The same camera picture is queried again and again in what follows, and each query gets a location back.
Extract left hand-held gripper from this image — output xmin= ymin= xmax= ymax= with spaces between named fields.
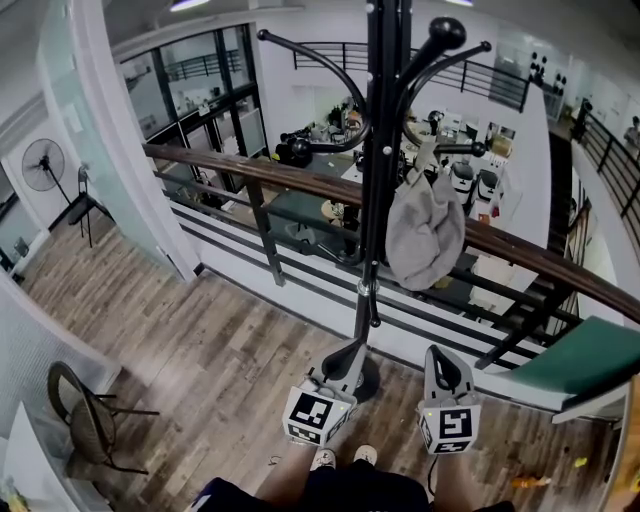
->
xmin=281 ymin=338 xmax=372 ymax=448

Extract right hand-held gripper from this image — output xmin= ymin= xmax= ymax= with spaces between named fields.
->
xmin=416 ymin=343 xmax=483 ymax=456

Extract beige fabric garment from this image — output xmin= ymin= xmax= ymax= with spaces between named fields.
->
xmin=384 ymin=141 xmax=467 ymax=293

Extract black metal coat rack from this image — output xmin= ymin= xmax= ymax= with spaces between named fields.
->
xmin=256 ymin=0 xmax=494 ymax=402

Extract person's left forearm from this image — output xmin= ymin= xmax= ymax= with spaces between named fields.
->
xmin=256 ymin=442 xmax=322 ymax=504

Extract person's right forearm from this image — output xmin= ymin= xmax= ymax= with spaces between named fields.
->
xmin=433 ymin=449 xmax=484 ymax=512

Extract person's left shoe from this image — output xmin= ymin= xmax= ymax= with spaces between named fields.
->
xmin=309 ymin=447 xmax=337 ymax=472

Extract person's black shorts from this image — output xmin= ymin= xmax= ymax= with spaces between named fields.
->
xmin=303 ymin=458 xmax=432 ymax=512

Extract orange bottle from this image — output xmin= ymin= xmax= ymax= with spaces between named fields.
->
xmin=510 ymin=474 xmax=552 ymax=491

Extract green-topped white table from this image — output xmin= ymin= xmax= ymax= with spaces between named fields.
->
xmin=487 ymin=315 xmax=640 ymax=427

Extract wooden-topped black railing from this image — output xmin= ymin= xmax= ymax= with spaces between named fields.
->
xmin=142 ymin=143 xmax=640 ymax=372

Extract white and black machine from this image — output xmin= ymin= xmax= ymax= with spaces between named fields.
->
xmin=449 ymin=162 xmax=477 ymax=194
xmin=474 ymin=168 xmax=502 ymax=202

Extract wooden-topped table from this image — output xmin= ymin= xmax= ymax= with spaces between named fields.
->
xmin=606 ymin=374 xmax=640 ymax=512

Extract dark wicker chair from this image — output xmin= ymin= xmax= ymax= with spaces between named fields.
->
xmin=47 ymin=360 xmax=161 ymax=477

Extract black metal balcony railing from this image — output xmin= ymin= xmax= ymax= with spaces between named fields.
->
xmin=292 ymin=41 xmax=532 ymax=114
xmin=569 ymin=98 xmax=640 ymax=232

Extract black folding chair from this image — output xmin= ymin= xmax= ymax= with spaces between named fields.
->
xmin=66 ymin=164 xmax=117 ymax=249

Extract frosted glass partition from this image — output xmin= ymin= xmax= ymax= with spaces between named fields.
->
xmin=37 ymin=0 xmax=197 ymax=282

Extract black framed glass window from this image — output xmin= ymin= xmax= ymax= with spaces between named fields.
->
xmin=116 ymin=23 xmax=267 ymax=167

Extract black standing fan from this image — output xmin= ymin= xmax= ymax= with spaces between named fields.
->
xmin=20 ymin=138 xmax=72 ymax=207

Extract black cable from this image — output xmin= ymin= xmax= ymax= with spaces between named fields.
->
xmin=424 ymin=452 xmax=441 ymax=497

